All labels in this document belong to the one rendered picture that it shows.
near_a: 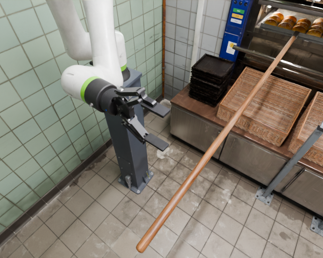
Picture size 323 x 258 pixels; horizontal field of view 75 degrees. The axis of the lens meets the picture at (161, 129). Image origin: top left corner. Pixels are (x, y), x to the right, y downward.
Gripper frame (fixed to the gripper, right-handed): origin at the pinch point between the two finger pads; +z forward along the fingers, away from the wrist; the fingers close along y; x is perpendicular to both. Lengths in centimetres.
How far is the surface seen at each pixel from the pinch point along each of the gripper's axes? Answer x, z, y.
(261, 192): -98, 44, 148
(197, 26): -151, -74, 42
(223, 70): -126, -31, 59
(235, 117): -48, 7, 30
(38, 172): 21, -111, 110
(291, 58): -155, 11, 46
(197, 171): -12.7, 7.2, 30.7
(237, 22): -150, -38, 30
